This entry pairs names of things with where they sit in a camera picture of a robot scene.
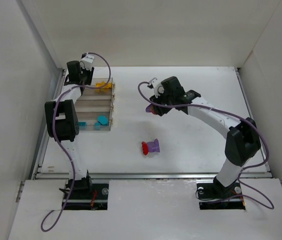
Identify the yellow striped lego brick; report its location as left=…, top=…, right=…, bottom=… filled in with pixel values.
left=95, top=81, right=106, bottom=93

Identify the teal round lego brick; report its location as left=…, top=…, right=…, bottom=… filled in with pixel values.
left=97, top=115, right=109, bottom=126

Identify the teal square lego brick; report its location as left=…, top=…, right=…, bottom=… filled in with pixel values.
left=78, top=121, right=87, bottom=129

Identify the small blue lego brick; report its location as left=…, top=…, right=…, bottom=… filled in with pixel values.
left=94, top=122, right=102, bottom=130

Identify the purple lego vase piece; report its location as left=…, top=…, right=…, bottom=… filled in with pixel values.
left=146, top=138, right=161, bottom=153

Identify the yellow flower lego disc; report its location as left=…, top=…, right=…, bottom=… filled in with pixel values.
left=103, top=83, right=113, bottom=89

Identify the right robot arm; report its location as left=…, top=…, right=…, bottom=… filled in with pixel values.
left=147, top=76, right=261, bottom=193

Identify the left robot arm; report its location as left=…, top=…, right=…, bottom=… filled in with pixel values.
left=44, top=60, right=94, bottom=196

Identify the clear acrylic bin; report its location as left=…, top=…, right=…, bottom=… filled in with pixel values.
left=78, top=91, right=115, bottom=101
left=84, top=77, right=115, bottom=95
left=77, top=112, right=113, bottom=131
left=74, top=100, right=114, bottom=113

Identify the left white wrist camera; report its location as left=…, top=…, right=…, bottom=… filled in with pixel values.
left=80, top=53, right=95, bottom=71

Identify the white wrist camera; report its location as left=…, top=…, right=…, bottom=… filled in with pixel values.
left=80, top=53, right=95, bottom=71
left=147, top=77, right=165, bottom=98

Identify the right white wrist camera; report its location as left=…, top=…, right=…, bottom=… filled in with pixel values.
left=147, top=77, right=165, bottom=98

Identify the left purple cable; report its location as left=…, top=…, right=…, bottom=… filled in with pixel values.
left=40, top=52, right=112, bottom=232

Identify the purple cable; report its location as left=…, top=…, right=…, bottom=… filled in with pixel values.
left=40, top=52, right=112, bottom=232
left=137, top=81, right=275, bottom=210

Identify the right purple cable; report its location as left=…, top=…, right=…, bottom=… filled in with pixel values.
left=137, top=81, right=275, bottom=210

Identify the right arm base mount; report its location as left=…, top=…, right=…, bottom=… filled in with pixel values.
left=195, top=182, right=246, bottom=211

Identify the aluminium frame rail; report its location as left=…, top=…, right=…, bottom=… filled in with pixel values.
left=32, top=172, right=273, bottom=180

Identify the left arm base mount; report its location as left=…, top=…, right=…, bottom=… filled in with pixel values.
left=59, top=179, right=109, bottom=211

